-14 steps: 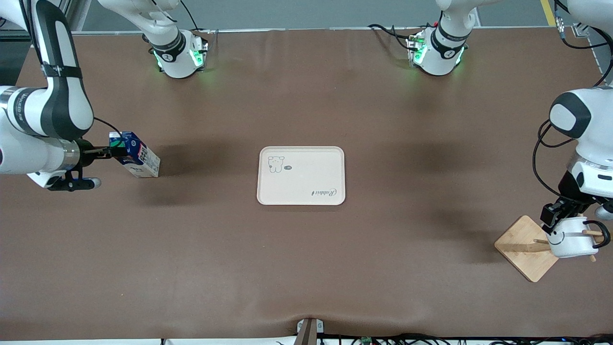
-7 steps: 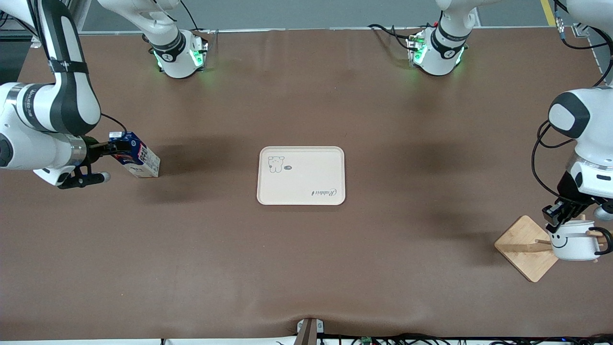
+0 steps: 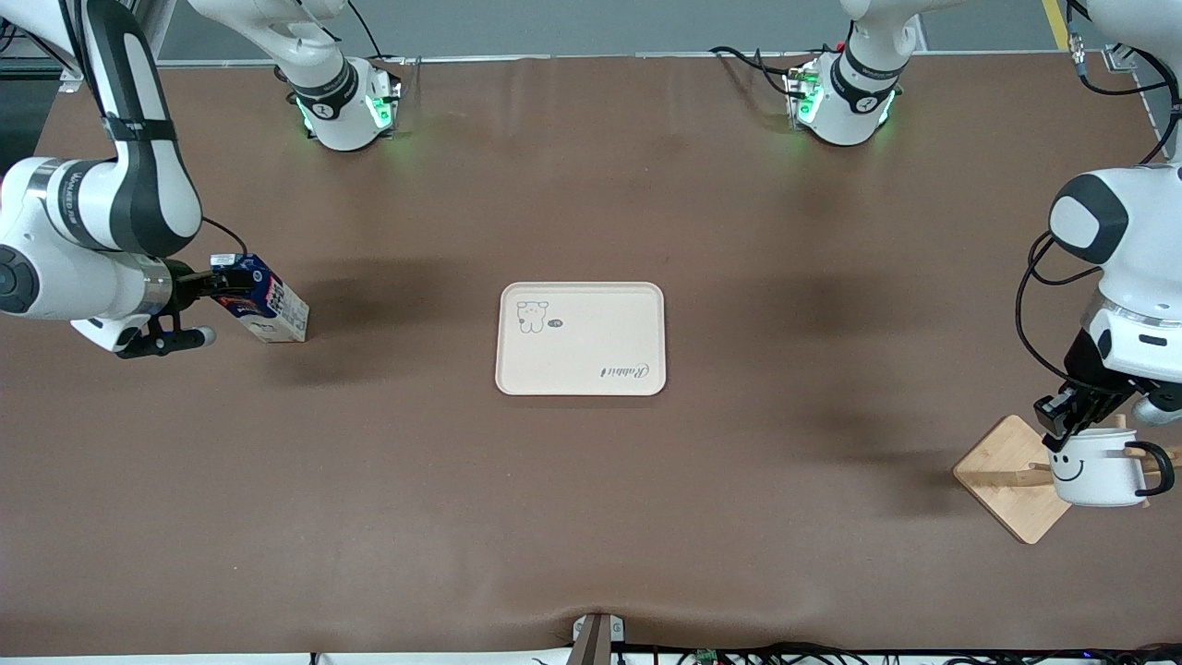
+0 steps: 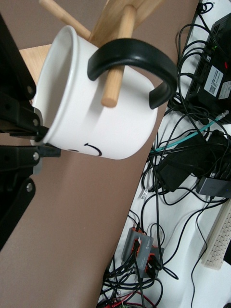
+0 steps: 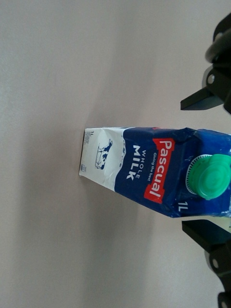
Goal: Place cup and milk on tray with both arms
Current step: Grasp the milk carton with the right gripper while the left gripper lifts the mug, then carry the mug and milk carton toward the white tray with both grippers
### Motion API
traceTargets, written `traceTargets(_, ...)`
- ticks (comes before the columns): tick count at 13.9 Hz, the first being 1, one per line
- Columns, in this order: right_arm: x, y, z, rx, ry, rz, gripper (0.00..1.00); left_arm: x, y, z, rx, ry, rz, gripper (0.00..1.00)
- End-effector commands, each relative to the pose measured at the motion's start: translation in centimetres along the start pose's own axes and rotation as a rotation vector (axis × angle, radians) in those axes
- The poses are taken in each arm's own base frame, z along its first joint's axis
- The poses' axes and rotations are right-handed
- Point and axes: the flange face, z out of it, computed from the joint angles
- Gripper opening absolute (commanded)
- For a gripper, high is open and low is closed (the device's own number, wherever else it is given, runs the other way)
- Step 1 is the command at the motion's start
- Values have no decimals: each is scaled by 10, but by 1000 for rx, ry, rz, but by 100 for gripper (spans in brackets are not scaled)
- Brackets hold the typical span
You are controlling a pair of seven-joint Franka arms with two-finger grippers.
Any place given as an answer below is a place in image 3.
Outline metal table edge clamp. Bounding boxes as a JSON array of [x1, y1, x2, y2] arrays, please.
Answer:
[[571, 613, 626, 665]]

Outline white smiley mug black handle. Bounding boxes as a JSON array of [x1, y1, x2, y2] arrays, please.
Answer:
[[1048, 427, 1176, 508]]

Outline black left base cable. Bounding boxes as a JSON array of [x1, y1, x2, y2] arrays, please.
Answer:
[[708, 44, 806, 86]]

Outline white rabbit print tray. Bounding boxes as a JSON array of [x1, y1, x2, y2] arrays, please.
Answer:
[[495, 282, 667, 397]]

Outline blue milk carton green cap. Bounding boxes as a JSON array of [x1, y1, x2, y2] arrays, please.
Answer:
[[209, 253, 310, 345]]

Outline wooden mug tree stand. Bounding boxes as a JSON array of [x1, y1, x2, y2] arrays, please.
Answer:
[[952, 414, 1182, 546]]

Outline black right base cable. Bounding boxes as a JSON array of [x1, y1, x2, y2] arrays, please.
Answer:
[[346, 0, 412, 67]]

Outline black base cable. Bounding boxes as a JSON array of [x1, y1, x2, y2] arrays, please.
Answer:
[[346, 0, 412, 67], [708, 44, 806, 86]]

